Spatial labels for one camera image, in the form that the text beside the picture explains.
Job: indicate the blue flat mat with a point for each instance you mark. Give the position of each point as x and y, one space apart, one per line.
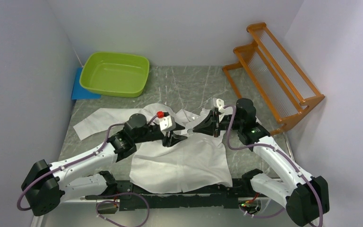
80 93

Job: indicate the green plastic basin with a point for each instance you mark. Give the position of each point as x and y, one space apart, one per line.
115 74

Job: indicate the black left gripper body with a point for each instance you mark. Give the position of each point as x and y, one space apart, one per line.
153 135

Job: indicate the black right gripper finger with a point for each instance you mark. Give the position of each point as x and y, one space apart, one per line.
207 129
208 122

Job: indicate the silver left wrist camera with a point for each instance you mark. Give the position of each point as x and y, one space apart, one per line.
166 122

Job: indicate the white button-up shirt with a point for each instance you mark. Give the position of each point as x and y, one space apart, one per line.
198 161

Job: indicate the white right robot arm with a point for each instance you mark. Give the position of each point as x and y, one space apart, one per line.
303 196

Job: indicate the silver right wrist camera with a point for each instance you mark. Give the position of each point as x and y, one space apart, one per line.
219 104

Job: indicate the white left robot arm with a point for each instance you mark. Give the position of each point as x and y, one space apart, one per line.
48 185

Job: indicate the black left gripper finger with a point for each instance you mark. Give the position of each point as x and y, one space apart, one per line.
175 130
173 139

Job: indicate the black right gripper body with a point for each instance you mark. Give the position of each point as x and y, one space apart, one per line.
222 123

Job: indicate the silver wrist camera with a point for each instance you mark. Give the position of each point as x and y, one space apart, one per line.
166 122
219 104

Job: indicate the orange wooden rack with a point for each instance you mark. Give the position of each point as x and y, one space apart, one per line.
286 89

